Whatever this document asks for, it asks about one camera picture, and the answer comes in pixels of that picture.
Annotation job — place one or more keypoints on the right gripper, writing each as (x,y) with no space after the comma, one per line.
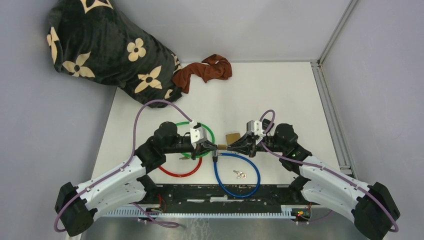
(252,148)

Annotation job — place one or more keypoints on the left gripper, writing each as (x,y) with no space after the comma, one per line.
(203,147)

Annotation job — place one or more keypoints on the green cable lock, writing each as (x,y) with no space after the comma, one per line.
(210,132)

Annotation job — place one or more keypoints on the small brass padlock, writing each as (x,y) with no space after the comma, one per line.
(223,147)

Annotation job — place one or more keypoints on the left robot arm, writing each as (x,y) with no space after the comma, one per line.
(79,206)

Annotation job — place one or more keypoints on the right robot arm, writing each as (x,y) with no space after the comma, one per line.
(370,207)

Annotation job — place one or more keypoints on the blue lock loose key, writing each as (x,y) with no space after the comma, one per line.
(240,174)

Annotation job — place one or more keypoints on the brown towel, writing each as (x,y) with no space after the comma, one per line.
(213,67)

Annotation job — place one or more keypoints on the black floral plush blanket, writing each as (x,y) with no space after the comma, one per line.
(94,40)

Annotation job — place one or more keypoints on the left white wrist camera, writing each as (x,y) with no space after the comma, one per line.
(198,133)

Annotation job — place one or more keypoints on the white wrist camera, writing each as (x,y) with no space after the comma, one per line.
(255,127)
(198,133)

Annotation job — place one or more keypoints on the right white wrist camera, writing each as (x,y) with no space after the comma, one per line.
(255,127)

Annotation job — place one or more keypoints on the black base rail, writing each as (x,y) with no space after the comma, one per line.
(212,199)

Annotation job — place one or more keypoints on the white cable duct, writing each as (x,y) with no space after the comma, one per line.
(131,211)

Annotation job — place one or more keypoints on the aluminium frame rail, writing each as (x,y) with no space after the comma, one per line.
(339,141)

